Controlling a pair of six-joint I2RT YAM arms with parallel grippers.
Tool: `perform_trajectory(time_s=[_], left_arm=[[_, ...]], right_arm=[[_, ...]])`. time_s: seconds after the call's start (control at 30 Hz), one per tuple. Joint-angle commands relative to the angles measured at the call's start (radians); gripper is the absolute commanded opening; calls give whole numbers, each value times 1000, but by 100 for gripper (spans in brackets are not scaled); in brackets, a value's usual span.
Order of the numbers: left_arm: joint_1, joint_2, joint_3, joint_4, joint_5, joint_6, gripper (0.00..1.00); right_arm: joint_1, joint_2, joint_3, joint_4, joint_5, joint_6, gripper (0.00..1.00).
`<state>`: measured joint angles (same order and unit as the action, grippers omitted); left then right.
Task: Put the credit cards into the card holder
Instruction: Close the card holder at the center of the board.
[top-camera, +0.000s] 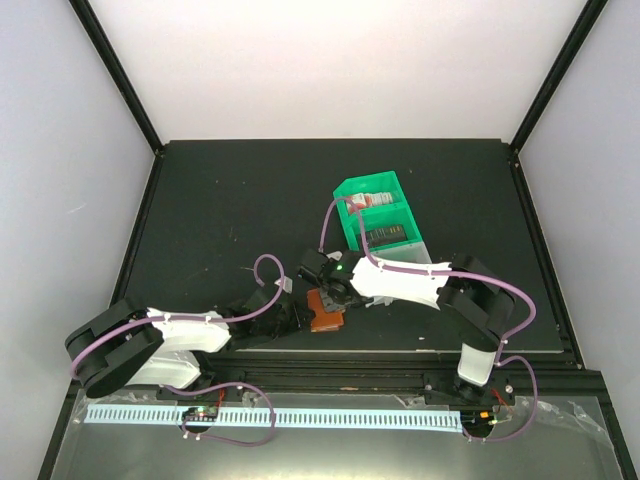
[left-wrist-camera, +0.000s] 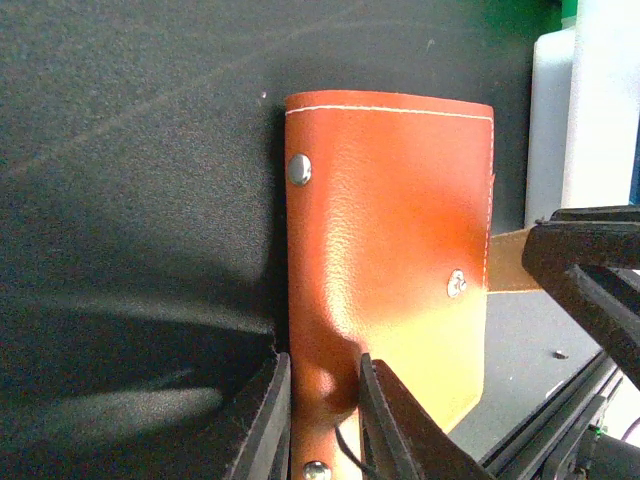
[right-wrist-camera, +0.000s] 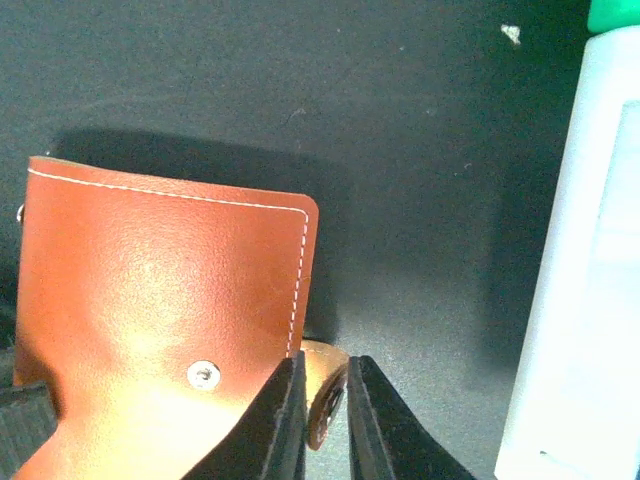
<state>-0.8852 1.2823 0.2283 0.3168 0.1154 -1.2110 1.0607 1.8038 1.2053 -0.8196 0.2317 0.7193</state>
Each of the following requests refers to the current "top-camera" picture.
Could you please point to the circuit board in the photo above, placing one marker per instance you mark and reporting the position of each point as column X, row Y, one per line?
column 489, row 418
column 201, row 413

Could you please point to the white slotted cable duct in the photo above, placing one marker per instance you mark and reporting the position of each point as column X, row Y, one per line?
column 305, row 418

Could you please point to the right black frame post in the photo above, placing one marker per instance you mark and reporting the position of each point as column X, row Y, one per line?
column 568, row 52

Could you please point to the brown leather card holder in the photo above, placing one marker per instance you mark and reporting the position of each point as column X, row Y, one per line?
column 323, row 321

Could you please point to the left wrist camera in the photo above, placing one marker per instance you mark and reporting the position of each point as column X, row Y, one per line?
column 286, row 284

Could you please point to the green upper bin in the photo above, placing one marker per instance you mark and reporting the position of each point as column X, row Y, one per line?
column 386, row 181

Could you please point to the left circuit board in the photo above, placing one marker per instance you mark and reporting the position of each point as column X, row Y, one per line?
column 201, row 413

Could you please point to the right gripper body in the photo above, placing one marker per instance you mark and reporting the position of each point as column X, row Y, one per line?
column 332, row 303

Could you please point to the right circuit board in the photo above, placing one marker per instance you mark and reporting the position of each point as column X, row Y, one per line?
column 489, row 418

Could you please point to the green middle bin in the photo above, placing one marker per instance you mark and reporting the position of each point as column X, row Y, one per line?
column 351, row 228

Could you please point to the black cards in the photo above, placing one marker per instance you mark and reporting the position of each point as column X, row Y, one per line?
column 382, row 236

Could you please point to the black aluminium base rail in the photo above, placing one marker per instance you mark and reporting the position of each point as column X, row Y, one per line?
column 431, row 376

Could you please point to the white bin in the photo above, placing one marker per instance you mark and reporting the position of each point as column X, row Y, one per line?
column 415, row 255

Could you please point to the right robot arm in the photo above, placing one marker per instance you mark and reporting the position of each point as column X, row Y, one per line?
column 476, row 308

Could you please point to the green bin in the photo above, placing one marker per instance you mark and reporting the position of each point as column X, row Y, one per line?
column 351, row 228
column 386, row 181

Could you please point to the red white cards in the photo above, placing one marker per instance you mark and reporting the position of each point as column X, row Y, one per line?
column 361, row 201

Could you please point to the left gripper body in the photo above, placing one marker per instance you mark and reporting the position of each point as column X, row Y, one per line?
column 284, row 325

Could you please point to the left black frame post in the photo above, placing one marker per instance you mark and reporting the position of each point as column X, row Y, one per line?
column 107, row 54

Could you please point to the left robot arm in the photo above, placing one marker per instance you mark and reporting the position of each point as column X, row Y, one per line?
column 128, row 345

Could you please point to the black frame post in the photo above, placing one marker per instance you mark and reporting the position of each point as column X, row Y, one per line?
column 568, row 52
column 107, row 54

